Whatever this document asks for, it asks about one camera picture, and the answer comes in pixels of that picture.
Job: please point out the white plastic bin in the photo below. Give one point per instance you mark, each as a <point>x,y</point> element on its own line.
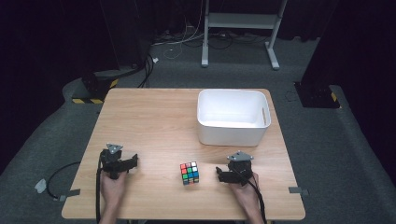
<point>233,118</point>

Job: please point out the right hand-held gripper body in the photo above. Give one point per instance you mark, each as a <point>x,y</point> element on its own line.
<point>240,168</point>

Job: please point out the white metal stand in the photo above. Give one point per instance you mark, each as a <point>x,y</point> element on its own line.
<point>241,21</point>

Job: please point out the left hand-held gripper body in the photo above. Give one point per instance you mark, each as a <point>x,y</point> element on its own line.
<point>112,158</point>

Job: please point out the multicoloured puzzle cube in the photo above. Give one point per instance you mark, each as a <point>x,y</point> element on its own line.
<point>189,173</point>

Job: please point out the person's right hand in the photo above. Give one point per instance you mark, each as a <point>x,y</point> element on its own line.
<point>247,192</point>

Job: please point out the person's left hand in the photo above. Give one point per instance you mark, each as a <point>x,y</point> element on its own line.
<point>112,188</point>

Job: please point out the black striped stand base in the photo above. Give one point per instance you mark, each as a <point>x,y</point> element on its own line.
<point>317,95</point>
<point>95,88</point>

